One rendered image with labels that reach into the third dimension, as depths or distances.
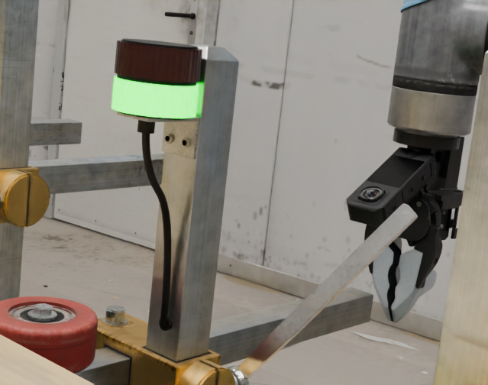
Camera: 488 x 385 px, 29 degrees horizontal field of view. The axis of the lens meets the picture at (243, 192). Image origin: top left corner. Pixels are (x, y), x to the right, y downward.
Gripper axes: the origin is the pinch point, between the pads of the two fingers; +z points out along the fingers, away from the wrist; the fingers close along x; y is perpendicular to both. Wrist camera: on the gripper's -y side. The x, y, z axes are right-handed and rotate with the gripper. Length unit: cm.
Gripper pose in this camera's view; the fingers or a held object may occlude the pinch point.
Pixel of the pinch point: (391, 311)
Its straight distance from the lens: 108.1
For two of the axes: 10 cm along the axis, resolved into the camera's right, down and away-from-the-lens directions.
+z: -1.1, 9.8, 1.9
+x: -7.4, -2.1, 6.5
